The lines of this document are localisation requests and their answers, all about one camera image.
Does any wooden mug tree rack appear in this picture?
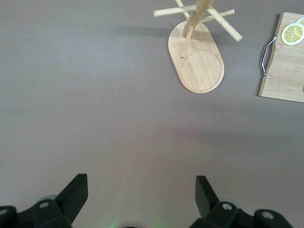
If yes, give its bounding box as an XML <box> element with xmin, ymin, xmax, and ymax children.
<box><xmin>153</xmin><ymin>0</ymin><xmax>243</xmax><ymax>95</ymax></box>

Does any bamboo cutting board metal handle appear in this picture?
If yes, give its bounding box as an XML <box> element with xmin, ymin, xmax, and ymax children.
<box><xmin>258</xmin><ymin>11</ymin><xmax>304</xmax><ymax>103</ymax></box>

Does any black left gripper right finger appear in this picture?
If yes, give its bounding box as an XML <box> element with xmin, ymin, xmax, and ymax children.
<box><xmin>192</xmin><ymin>175</ymin><xmax>294</xmax><ymax>228</ymax></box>

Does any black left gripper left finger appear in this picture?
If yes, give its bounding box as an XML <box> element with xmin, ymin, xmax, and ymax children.
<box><xmin>0</xmin><ymin>173</ymin><xmax>89</xmax><ymax>228</ymax></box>

